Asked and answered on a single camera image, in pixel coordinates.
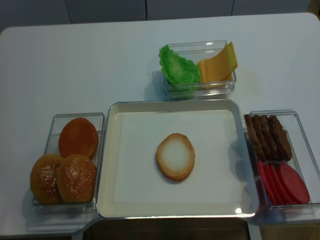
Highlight green lettuce leaf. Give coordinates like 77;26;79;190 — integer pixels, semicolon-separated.
158;45;202;92

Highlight clear lettuce cheese container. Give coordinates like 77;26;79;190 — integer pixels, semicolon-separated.
160;40;237;100

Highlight yellow cheese slices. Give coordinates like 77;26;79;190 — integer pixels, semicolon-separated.
197;40;238;90

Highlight white paper sheet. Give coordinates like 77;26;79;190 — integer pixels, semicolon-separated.
113;110;250;204

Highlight brown patty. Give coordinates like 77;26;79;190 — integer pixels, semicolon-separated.
267;115;293;162
252;115;272;162
244;114;266;162
260;115;281;162

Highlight sesame top bun front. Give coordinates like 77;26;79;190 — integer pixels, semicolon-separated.
56;154;97;203

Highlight sesame bun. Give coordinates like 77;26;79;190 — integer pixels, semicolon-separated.
56;154;97;203
30;153;64;204

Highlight silver metal tray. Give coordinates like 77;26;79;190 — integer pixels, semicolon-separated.
96;99;259;219

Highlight clear bun container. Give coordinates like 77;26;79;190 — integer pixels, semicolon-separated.
32;112;106;215

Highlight red tomato slice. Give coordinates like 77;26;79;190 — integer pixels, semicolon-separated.
257;160;277;206
277;163;310;204
268;164;294;205
263;163;284;206

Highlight sesame top bun left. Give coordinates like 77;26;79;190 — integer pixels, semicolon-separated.
30;153;64;204

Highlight clear patty tomato container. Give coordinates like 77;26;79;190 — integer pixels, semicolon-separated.
243;109;320;222

